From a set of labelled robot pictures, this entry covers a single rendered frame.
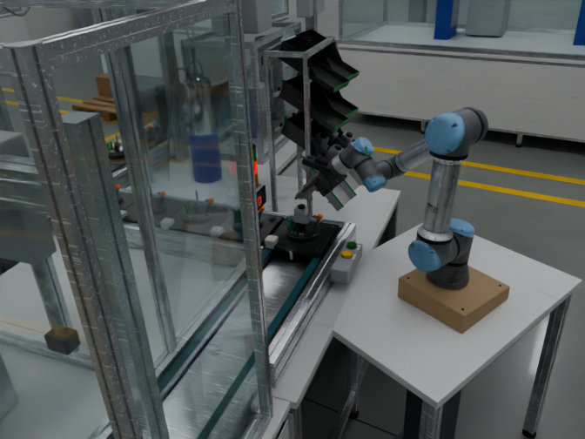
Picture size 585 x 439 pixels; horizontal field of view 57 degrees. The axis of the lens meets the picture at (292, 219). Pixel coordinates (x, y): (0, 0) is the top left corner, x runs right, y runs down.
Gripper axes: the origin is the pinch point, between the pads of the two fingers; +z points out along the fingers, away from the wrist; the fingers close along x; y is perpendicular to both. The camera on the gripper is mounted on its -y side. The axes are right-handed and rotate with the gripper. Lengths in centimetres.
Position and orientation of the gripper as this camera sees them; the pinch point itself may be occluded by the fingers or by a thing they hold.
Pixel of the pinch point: (299, 191)
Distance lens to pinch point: 215.1
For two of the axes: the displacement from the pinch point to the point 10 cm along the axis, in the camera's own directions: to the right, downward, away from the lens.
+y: 6.7, 7.3, 1.1
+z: -6.4, 5.0, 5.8
